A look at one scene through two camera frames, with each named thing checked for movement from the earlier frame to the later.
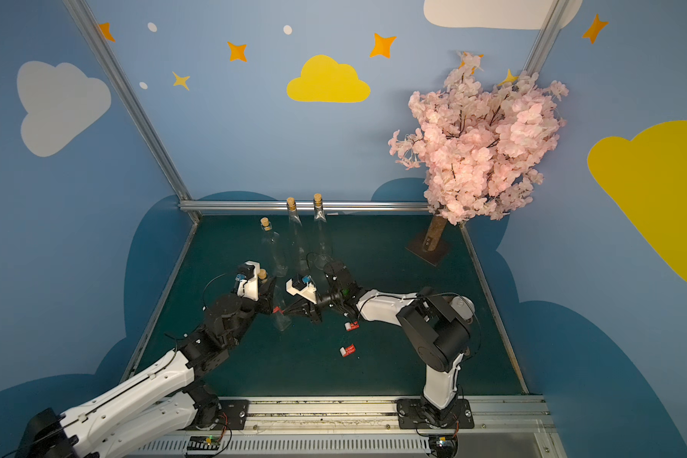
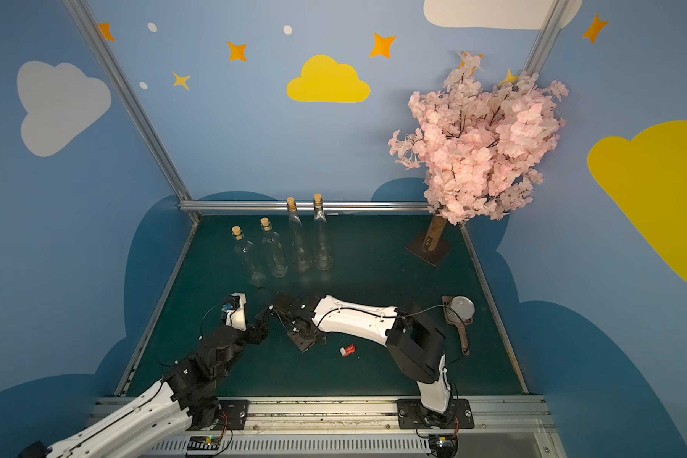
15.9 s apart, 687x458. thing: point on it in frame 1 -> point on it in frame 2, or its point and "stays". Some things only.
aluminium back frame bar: (303, 205) stays
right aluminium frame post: (546, 37) stays
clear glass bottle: (271, 239) stays
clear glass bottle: (323, 258) stays
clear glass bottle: (299, 246) stays
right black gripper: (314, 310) -> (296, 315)
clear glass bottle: (281, 318) -> (247, 254)
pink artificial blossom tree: (484, 137) stays
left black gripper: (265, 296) -> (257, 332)
